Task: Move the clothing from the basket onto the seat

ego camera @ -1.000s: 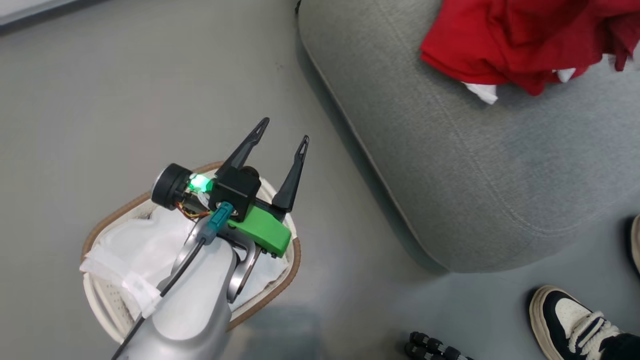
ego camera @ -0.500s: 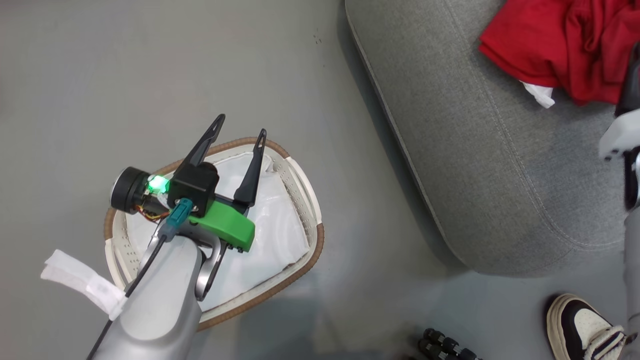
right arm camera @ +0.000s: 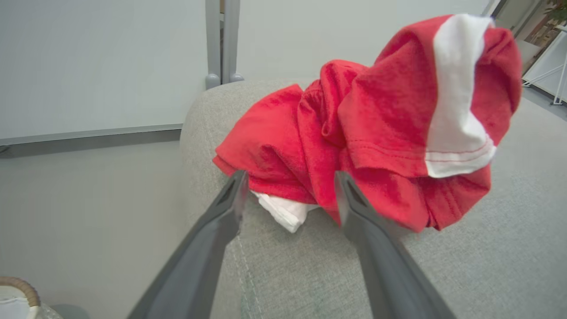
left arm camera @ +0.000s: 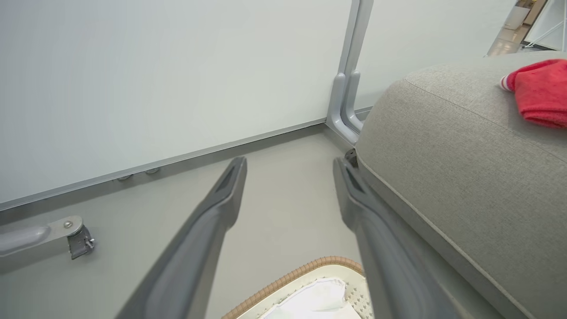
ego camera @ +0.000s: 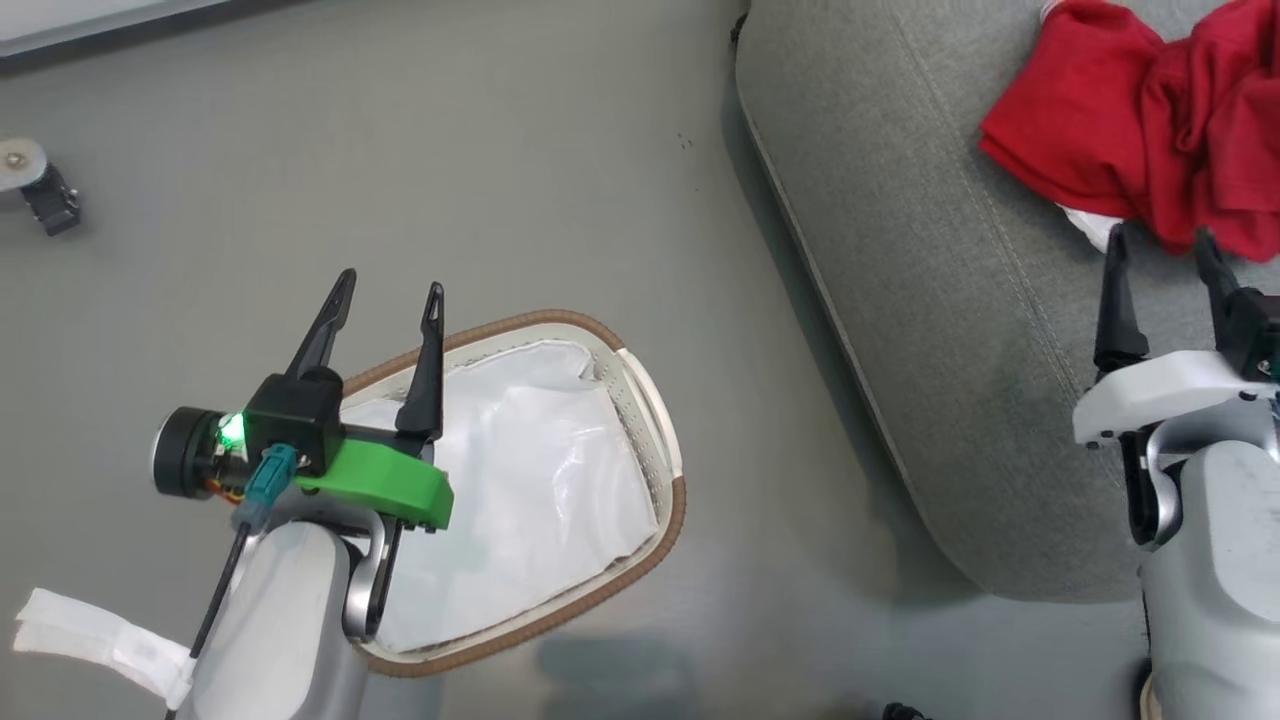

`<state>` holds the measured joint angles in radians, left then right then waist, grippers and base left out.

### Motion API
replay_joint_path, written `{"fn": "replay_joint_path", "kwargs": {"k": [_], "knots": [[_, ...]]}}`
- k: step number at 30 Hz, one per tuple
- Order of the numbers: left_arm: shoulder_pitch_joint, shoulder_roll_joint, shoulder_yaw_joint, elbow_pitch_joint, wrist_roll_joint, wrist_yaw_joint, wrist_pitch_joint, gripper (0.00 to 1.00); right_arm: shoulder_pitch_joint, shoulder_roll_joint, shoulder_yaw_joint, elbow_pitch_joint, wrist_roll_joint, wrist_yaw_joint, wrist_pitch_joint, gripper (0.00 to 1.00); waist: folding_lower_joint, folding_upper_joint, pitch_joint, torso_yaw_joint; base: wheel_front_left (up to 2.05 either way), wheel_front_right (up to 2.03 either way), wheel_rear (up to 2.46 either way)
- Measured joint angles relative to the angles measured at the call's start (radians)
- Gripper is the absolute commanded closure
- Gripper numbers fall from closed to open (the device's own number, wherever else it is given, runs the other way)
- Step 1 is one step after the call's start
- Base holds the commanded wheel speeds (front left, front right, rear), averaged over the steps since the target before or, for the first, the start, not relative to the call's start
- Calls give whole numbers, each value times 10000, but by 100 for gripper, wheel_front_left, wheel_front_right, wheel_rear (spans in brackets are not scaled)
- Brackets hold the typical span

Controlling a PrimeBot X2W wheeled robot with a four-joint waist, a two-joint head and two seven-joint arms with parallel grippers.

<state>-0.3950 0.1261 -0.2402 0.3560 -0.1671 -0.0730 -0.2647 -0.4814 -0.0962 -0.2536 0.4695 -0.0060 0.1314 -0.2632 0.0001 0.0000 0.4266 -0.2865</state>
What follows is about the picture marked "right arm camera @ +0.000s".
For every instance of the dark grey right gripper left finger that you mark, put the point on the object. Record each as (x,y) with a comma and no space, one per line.
(199,257)

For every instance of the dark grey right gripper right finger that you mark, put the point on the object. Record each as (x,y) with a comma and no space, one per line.
(390,274)

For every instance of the red and white garment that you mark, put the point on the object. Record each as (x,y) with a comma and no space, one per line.
(381,110)

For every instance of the grey fabric sofa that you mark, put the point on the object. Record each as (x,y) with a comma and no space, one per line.
(509,266)

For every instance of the wicker rimmed laundry basket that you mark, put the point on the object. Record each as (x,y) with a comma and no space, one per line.
(25,287)

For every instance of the white basket liner cloth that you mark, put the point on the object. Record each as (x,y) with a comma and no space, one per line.
(11,306)

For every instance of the green potted plant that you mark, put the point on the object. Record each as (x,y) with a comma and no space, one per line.
(559,9)

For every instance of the grey partition base rail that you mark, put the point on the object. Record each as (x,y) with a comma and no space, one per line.
(88,134)

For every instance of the white table frame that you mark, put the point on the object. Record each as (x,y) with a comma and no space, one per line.
(551,62)

